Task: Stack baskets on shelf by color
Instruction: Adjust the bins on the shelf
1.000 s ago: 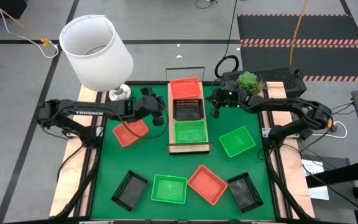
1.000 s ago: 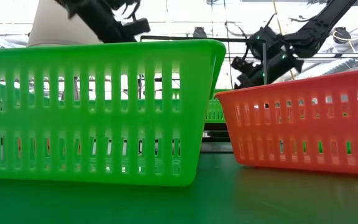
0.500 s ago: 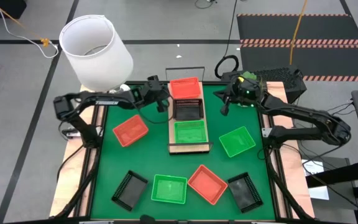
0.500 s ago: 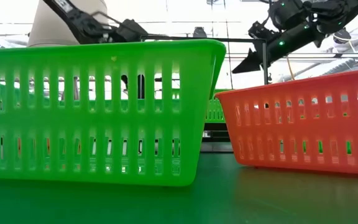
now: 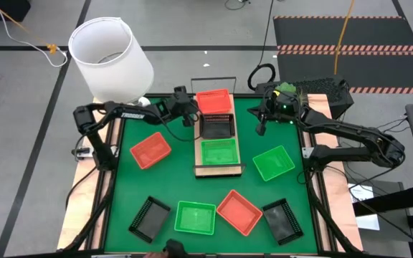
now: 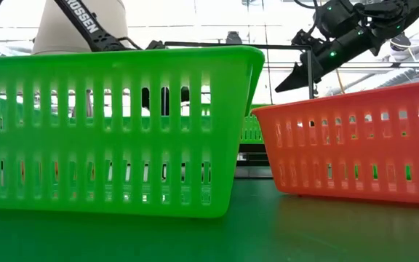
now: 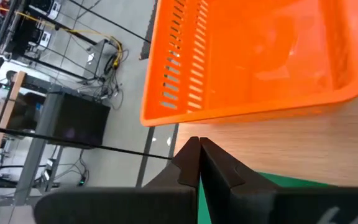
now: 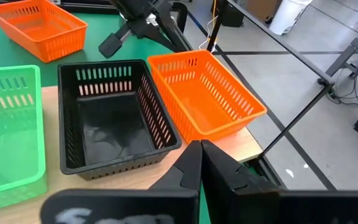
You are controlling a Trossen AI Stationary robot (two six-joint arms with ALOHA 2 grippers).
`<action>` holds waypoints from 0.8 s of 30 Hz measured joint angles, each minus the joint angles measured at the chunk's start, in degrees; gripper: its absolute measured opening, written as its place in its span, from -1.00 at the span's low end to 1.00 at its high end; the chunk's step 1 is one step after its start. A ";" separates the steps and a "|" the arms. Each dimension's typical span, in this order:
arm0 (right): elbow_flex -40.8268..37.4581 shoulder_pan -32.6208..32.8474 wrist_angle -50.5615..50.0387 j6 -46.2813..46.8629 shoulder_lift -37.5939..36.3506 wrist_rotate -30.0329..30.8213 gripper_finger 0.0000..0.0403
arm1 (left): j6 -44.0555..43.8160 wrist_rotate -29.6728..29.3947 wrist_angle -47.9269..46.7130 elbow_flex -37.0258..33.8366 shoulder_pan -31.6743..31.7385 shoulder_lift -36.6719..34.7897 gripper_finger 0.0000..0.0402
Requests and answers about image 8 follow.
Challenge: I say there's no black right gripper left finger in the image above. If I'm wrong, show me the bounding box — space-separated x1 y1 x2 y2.
149 139 203 192

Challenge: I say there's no black floor box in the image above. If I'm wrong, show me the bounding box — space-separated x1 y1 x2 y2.
221 4 245 28

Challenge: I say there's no grey metal table frame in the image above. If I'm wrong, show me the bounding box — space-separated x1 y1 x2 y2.
324 17 358 90

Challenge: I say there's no orange plastic slotted basket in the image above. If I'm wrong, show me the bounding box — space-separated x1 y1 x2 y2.
147 49 267 144
0 0 89 63

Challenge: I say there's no black floor cable bundle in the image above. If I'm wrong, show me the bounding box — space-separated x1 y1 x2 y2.
328 55 358 111

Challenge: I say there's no wooden tray board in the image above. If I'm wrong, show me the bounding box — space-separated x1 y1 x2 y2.
0 0 337 224

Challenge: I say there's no white floor cable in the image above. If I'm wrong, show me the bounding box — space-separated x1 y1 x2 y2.
198 14 213 51

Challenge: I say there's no black plastic slotted basket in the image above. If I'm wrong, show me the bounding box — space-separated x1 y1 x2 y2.
57 59 182 181

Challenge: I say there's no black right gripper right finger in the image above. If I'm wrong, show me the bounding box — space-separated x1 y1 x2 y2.
201 139 281 224

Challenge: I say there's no green plastic slotted basket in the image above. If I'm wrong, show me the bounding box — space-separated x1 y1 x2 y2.
0 64 48 215

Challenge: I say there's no brown cardboard box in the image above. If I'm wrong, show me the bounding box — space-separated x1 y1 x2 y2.
247 0 281 21

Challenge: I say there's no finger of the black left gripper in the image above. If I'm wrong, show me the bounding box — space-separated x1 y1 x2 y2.
154 18 183 52
129 26 180 52

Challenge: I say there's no orange cable with yellow connector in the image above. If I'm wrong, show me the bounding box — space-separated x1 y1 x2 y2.
208 0 218 50

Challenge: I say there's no white trash bin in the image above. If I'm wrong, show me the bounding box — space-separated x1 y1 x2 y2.
268 0 313 35

